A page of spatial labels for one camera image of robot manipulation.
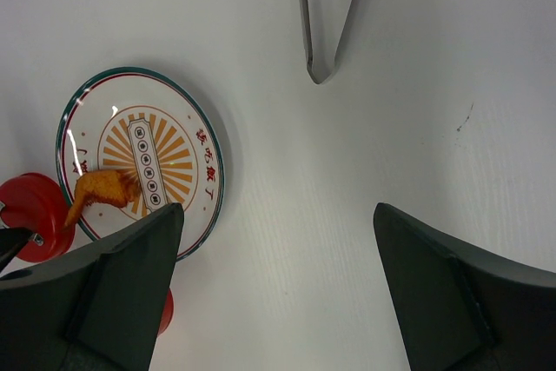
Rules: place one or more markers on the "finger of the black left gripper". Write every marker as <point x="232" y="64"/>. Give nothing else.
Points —
<point x="12" y="241"/>

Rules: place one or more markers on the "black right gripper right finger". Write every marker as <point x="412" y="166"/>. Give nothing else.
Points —
<point x="460" y="307"/>

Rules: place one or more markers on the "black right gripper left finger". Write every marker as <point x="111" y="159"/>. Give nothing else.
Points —
<point x="97" y="307"/>

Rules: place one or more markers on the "red round lid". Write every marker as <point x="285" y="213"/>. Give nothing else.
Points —
<point x="36" y="202"/>

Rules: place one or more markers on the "metal food tongs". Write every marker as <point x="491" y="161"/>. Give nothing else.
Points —
<point x="328" y="28"/>

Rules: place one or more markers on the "red cylindrical lunch box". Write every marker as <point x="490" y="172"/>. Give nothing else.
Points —
<point x="167" y="313"/>

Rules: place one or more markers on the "orange chicken wing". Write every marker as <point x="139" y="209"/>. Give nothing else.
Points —
<point x="106" y="186"/>

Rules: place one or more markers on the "white printed plate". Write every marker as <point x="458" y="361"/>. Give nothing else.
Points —
<point x="145" y="126"/>

